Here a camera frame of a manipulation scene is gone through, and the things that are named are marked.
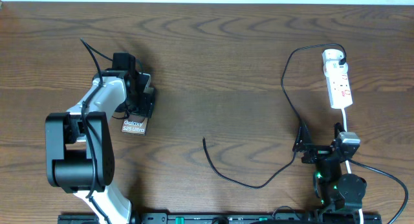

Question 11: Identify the right camera black cable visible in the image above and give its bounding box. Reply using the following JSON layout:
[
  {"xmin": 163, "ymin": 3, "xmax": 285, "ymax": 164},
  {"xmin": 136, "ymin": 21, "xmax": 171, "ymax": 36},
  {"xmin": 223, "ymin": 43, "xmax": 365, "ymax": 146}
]
[{"xmin": 347, "ymin": 159, "xmax": 409, "ymax": 224}]

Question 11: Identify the black charger cable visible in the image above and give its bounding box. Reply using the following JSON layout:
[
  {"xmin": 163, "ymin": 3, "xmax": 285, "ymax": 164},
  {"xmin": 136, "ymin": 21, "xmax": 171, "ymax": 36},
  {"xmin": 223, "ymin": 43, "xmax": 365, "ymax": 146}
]
[{"xmin": 202, "ymin": 43, "xmax": 347, "ymax": 189}]

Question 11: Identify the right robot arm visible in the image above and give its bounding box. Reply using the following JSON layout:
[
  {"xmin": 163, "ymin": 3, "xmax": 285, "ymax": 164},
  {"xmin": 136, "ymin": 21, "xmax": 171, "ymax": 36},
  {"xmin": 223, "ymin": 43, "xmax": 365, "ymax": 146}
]
[{"xmin": 292, "ymin": 121, "xmax": 367, "ymax": 221}]

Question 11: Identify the white USB charger plug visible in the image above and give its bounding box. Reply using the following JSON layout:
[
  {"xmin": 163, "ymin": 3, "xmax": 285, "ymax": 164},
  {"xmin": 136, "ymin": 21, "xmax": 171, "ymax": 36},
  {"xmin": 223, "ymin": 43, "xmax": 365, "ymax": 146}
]
[{"xmin": 322, "ymin": 49, "xmax": 346, "ymax": 65}]

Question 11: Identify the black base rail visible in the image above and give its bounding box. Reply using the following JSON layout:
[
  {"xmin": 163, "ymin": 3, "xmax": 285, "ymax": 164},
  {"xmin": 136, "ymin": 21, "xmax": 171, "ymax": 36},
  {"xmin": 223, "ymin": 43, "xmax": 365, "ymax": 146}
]
[{"xmin": 57, "ymin": 212, "xmax": 382, "ymax": 224}]

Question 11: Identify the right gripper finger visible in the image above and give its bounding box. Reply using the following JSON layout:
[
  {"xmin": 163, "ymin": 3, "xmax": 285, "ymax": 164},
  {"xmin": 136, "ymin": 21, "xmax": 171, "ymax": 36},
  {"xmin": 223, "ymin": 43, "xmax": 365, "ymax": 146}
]
[
  {"xmin": 334, "ymin": 122, "xmax": 345, "ymax": 138},
  {"xmin": 292, "ymin": 120, "xmax": 312, "ymax": 152}
]

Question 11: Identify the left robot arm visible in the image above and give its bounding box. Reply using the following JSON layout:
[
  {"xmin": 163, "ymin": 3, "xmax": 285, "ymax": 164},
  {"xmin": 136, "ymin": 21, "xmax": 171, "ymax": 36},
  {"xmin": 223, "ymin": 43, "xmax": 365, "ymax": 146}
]
[{"xmin": 45, "ymin": 52, "xmax": 155, "ymax": 223}]

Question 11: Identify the camera black cable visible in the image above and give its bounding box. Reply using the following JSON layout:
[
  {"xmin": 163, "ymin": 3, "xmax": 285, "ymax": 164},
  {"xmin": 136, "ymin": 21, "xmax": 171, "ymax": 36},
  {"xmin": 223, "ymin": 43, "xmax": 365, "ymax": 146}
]
[
  {"xmin": 347, "ymin": 159, "xmax": 409, "ymax": 224},
  {"xmin": 80, "ymin": 38, "xmax": 114, "ymax": 224}
]

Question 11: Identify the left camera black cable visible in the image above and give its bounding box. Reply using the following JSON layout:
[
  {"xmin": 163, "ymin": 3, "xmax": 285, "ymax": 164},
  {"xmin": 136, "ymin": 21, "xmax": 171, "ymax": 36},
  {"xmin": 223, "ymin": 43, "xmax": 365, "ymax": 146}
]
[{"xmin": 80, "ymin": 38, "xmax": 114, "ymax": 224}]

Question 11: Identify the white power strip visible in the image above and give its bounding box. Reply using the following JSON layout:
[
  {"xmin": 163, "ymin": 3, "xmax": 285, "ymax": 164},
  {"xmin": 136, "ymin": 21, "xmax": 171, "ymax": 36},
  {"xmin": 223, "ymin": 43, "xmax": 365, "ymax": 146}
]
[{"xmin": 323, "ymin": 60, "xmax": 353, "ymax": 109}]

